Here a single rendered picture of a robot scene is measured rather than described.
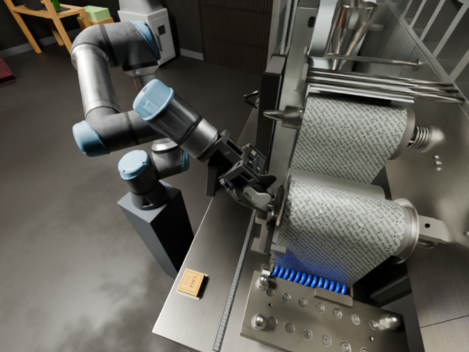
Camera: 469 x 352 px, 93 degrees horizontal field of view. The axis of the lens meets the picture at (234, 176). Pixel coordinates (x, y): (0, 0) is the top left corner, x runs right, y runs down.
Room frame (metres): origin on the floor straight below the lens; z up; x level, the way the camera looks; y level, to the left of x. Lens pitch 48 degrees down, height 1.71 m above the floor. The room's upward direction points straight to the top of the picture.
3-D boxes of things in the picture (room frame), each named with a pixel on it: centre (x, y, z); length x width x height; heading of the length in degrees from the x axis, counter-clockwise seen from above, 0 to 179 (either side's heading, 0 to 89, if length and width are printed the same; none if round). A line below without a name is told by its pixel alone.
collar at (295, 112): (0.56, -0.17, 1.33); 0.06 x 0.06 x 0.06; 73
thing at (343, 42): (0.97, -0.43, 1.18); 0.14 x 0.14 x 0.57
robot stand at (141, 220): (0.60, 0.38, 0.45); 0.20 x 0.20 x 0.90; 60
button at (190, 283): (0.23, 0.14, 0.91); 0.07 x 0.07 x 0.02; 73
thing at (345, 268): (0.22, -0.22, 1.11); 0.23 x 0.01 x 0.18; 73
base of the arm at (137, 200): (0.60, 0.38, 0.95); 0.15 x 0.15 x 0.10
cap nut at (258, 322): (0.10, -0.06, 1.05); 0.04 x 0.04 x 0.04
